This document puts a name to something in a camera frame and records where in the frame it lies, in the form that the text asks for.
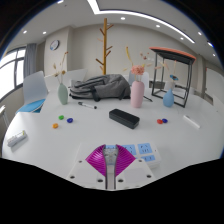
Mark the green round magnet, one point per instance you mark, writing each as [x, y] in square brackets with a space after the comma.
[61, 117]

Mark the ceiling lights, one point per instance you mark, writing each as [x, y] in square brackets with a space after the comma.
[94, 6]

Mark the black-framed orange-topped side table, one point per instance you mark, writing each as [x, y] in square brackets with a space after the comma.
[173, 53]

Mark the red round magnet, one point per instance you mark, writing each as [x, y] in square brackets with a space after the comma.
[159, 121]

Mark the white remote control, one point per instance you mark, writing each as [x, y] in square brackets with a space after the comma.
[16, 138]

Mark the dried flower stems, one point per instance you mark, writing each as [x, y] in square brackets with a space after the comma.
[173, 77]
[60, 72]

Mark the wooden coat rack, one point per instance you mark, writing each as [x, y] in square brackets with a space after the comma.
[105, 46]

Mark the black marker pen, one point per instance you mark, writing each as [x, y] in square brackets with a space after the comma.
[87, 105]

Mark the white wall board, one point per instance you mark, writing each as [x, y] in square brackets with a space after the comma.
[215, 83]

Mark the grey curtain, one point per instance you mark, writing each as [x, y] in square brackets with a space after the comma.
[30, 60]

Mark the orange round magnet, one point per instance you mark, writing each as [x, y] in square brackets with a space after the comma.
[55, 125]

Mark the round wall clock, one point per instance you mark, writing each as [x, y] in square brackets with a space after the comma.
[54, 45]

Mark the white chairs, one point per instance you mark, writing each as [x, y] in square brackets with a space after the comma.
[76, 74]

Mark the white chair with blue cushion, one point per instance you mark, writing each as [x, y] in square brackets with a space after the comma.
[33, 88]

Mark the white bar-shaped device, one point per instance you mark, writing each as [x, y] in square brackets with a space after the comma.
[191, 122]

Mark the blue vase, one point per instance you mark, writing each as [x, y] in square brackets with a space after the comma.
[168, 99]

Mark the green vase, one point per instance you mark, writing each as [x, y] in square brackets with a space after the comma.
[62, 95]

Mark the black rectangular case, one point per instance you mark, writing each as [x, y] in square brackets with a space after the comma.
[124, 118]

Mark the window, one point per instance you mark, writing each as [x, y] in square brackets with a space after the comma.
[8, 73]

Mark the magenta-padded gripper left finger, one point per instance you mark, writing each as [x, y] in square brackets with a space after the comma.
[96, 160]

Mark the grey backpack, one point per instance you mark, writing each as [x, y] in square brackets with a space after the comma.
[103, 85]

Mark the blue round magnet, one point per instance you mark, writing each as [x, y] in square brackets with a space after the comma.
[70, 120]
[165, 120]

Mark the pink vase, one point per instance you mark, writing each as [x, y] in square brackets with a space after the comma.
[137, 95]

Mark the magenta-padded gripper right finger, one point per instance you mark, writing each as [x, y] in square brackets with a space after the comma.
[125, 160]

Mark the pink flower bouquet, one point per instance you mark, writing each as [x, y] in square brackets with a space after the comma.
[137, 70]

